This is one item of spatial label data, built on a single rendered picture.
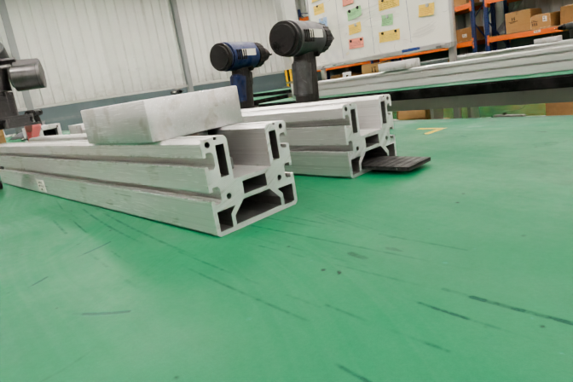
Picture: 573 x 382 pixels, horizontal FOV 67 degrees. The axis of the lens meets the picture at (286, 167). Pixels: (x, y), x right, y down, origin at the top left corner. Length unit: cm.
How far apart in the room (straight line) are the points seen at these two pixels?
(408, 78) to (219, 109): 174
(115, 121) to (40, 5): 1216
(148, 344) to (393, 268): 15
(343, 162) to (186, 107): 19
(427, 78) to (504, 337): 190
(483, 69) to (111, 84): 1136
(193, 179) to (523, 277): 26
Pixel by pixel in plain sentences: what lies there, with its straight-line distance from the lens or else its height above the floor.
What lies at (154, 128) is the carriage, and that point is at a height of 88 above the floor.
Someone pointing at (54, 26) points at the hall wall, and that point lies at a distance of 1254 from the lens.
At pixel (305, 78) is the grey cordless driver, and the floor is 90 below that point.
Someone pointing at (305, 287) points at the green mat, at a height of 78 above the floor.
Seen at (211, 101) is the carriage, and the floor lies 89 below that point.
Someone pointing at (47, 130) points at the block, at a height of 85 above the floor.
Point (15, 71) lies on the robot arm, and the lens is 115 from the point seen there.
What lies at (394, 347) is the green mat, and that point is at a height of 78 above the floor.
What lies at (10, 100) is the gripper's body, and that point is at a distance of 116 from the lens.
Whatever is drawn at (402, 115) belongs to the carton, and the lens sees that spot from 464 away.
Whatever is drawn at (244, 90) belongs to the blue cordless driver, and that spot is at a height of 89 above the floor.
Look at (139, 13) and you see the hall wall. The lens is 1321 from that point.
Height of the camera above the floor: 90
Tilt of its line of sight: 11 degrees down
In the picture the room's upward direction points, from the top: 9 degrees counter-clockwise
